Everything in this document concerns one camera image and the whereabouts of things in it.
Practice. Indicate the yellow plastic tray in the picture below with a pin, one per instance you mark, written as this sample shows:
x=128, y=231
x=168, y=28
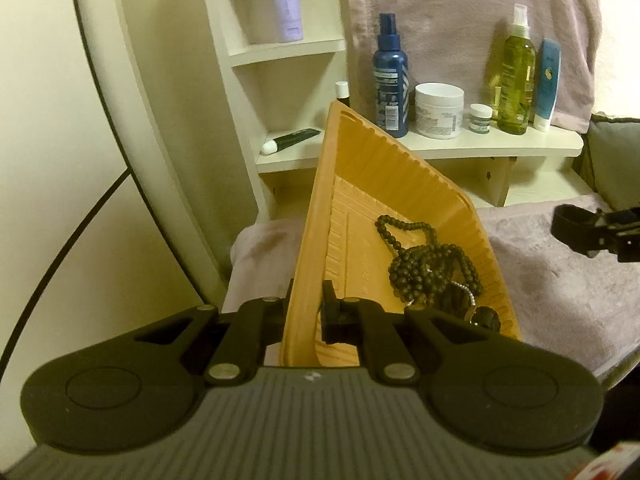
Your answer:
x=360, y=200

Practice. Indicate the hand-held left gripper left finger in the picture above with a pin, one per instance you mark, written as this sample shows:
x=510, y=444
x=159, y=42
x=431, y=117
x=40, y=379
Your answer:
x=270, y=320

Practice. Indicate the lip balm stick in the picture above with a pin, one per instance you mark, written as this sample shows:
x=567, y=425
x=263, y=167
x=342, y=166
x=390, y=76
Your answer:
x=342, y=94

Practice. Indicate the pink hanging towel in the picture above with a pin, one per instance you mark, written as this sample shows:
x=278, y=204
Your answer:
x=450, y=15

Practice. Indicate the red white object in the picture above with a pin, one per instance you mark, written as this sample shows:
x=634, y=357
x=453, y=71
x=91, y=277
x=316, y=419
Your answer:
x=610, y=462

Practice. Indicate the blue spray bottle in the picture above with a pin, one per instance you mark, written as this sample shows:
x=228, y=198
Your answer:
x=391, y=85

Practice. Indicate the black tube white cap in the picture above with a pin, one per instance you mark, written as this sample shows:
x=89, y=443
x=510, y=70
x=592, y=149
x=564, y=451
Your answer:
x=292, y=140

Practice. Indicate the lilac tube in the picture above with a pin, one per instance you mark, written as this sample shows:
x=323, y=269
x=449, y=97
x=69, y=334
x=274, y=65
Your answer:
x=285, y=0

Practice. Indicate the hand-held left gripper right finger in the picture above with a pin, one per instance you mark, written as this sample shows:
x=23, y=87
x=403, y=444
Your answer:
x=328, y=312

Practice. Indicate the white cream jar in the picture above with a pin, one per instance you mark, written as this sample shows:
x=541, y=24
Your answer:
x=439, y=112

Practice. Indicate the grey sofa cushion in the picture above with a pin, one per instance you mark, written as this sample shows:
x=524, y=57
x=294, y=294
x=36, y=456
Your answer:
x=617, y=160

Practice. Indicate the green spray bottle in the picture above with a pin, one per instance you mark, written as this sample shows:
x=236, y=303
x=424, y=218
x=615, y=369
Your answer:
x=515, y=80

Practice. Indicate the white shelf unit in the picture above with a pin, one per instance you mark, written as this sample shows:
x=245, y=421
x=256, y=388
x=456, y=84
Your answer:
x=450, y=152

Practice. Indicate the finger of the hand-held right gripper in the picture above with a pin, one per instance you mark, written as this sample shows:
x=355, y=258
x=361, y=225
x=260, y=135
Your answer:
x=622, y=217
x=572, y=227

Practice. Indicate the black hair clip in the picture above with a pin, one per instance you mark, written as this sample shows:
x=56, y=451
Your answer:
x=484, y=319

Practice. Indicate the small green label jar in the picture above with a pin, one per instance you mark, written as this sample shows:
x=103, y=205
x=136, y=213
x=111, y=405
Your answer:
x=480, y=119

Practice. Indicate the blue white tube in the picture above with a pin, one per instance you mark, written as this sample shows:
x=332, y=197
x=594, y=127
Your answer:
x=547, y=85

